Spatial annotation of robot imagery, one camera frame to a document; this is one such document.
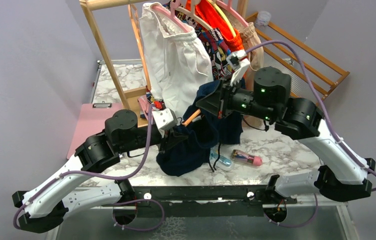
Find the yellow hanger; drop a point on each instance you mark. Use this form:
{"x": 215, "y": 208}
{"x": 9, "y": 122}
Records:
{"x": 223, "y": 16}

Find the pink navy patterned shorts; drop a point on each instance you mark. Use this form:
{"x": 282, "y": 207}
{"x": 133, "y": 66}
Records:
{"x": 145, "y": 105}

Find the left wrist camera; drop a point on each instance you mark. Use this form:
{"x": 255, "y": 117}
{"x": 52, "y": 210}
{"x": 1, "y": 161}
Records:
{"x": 164, "y": 120}

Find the pink hanger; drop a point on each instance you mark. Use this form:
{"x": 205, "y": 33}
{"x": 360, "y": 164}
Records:
{"x": 234, "y": 13}
{"x": 171, "y": 16}

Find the beige shorts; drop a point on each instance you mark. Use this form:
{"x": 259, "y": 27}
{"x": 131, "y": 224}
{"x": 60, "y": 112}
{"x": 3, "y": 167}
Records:
{"x": 250, "y": 39}

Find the pink hanger right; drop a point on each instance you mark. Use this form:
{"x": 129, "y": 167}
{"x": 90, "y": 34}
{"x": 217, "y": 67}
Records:
{"x": 234, "y": 13}

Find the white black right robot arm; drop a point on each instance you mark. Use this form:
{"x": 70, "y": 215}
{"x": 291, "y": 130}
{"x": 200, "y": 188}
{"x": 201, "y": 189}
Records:
{"x": 343, "y": 175}

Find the beige wooden hanger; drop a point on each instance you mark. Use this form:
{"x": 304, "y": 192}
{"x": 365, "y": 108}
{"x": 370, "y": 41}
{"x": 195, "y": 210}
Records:
{"x": 191, "y": 13}

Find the pink cylindrical bottle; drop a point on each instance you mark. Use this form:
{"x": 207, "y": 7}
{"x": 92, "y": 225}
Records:
{"x": 243, "y": 157}

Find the navy blue shorts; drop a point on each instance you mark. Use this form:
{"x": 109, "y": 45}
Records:
{"x": 203, "y": 134}

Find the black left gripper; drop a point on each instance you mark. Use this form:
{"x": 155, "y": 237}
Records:
{"x": 170, "y": 138}

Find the wooden slatted shelf rack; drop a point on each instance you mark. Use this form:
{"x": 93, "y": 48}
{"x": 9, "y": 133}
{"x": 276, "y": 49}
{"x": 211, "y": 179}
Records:
{"x": 325, "y": 75}

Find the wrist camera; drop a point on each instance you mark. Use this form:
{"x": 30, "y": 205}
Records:
{"x": 240, "y": 64}
{"x": 164, "y": 120}

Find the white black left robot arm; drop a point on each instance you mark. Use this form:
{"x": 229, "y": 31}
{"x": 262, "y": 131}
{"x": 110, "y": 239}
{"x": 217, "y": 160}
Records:
{"x": 48, "y": 205}

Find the comic print shorts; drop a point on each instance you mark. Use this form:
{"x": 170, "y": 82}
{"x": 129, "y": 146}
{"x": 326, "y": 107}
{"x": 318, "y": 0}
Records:
{"x": 213, "y": 42}

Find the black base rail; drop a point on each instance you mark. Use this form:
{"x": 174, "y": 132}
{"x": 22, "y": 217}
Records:
{"x": 198, "y": 201}

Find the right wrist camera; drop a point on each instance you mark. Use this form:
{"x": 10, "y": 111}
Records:
{"x": 240, "y": 64}

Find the clear paperclip jar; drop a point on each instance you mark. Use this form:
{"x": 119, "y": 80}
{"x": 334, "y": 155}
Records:
{"x": 263, "y": 18}

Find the pink hanger left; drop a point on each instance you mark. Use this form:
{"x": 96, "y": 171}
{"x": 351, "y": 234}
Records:
{"x": 171, "y": 16}

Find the white shorts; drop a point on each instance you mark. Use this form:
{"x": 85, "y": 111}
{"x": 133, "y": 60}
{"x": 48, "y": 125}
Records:
{"x": 177, "y": 62}

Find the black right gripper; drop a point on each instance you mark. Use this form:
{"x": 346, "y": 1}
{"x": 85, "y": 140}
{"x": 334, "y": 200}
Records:
{"x": 211, "y": 103}

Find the pink clipboard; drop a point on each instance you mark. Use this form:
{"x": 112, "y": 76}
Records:
{"x": 91, "y": 121}

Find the wooden clothes rack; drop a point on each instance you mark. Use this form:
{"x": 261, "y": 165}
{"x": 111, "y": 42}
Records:
{"x": 128, "y": 97}

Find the orange wooden hanger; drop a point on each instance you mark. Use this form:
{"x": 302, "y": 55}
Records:
{"x": 196, "y": 116}

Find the orange red shorts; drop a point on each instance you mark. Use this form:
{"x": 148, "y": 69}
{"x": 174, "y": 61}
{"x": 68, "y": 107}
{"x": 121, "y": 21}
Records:
{"x": 208, "y": 13}

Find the orange twisted hanger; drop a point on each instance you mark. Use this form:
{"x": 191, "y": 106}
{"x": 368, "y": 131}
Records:
{"x": 133, "y": 15}

